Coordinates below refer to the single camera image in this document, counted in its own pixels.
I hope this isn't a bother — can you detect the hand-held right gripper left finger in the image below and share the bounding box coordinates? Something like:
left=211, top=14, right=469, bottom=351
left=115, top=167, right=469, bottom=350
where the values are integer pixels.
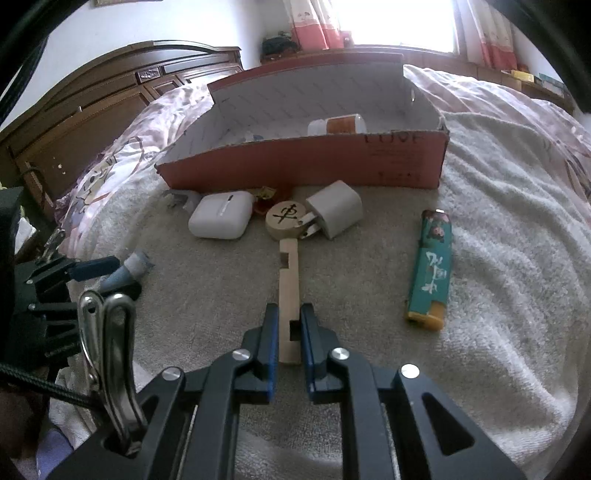
left=46, top=302, right=281, bottom=480

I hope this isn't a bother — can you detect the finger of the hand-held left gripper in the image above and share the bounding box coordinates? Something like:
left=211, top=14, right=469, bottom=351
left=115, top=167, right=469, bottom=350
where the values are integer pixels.
left=28, top=256, right=122, bottom=284
left=88, top=282, right=143, bottom=305

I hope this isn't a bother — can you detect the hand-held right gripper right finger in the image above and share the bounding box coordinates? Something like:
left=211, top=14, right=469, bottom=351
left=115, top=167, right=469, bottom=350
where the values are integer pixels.
left=300, top=302, right=527, bottom=480

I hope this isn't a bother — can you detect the notched wooden block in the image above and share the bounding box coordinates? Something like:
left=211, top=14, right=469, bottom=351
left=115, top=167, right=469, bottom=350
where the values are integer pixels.
left=278, top=237, right=301, bottom=367

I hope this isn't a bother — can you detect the round wooden chess piece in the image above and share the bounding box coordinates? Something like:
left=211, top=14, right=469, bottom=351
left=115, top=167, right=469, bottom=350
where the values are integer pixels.
left=265, top=200, right=308, bottom=241

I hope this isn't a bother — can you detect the white earbud case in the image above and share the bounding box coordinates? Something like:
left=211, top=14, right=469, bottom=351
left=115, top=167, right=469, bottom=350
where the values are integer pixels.
left=188, top=191, right=256, bottom=240

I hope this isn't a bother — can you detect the white charger plug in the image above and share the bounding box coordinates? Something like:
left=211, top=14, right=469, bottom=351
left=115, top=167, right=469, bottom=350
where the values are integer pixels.
left=298, top=180, right=364, bottom=241

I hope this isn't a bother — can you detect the teal and yellow lighter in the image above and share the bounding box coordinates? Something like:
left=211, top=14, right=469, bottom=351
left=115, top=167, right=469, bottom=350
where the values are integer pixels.
left=405, top=209, right=453, bottom=332

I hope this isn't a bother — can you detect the small red toy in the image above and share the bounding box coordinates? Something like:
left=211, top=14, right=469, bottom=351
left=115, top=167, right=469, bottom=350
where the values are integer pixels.
left=253, top=184, right=294, bottom=215

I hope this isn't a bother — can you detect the red cardboard box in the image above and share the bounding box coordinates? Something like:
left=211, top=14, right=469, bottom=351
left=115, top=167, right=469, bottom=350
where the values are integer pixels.
left=154, top=50, right=451, bottom=191

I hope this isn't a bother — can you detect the white bottle with orange label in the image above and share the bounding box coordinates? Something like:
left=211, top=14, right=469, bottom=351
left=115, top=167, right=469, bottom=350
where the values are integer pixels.
left=307, top=114, right=367, bottom=137

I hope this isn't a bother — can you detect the metal spring clip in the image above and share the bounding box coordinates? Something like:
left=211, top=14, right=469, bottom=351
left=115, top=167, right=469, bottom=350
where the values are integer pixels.
left=76, top=290, right=149, bottom=455

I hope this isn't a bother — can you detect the white towel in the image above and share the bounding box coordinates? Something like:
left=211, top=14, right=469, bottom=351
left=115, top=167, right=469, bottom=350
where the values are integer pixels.
left=46, top=111, right=583, bottom=480

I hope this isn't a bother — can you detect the dark wooden headboard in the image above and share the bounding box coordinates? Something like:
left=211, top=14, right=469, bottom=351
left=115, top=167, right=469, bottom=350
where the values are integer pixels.
left=0, top=41, right=245, bottom=208

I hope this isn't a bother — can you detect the pink printed quilt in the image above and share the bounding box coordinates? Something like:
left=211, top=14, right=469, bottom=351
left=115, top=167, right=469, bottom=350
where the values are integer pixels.
left=53, top=65, right=591, bottom=232

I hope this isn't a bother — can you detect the dark bag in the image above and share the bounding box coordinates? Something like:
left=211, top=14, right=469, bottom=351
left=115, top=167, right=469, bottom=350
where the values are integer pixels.
left=261, top=34, right=298, bottom=58

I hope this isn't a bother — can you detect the pink and white curtain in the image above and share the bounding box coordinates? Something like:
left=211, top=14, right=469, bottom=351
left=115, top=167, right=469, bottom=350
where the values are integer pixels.
left=464, top=0, right=518, bottom=72
left=286, top=0, right=352, bottom=51

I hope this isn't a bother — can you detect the braided black cable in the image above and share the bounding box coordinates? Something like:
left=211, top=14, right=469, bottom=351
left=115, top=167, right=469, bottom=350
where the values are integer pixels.
left=0, top=362, right=100, bottom=407

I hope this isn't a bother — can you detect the thin black cable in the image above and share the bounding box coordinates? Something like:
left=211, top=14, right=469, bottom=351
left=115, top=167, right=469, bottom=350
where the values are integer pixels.
left=0, top=28, right=54, bottom=121

